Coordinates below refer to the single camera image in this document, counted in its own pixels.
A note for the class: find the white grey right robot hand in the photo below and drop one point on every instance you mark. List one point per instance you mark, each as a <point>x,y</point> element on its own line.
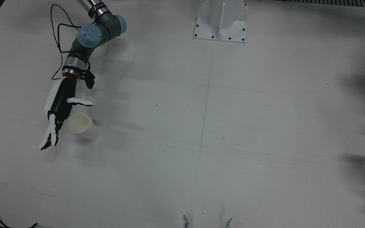
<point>60,98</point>

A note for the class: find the white paper cup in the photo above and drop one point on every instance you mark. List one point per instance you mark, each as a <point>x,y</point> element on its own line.
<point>86,128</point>

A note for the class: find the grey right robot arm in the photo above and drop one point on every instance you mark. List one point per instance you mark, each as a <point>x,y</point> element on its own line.
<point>87,38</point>

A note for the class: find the ribbed grey grille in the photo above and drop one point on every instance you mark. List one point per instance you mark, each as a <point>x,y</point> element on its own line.
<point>337,2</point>

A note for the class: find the metal two-prong clamp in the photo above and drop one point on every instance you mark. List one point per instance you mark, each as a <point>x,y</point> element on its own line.
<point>186,221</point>

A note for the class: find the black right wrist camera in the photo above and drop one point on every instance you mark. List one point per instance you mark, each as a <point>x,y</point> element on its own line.
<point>89,79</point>

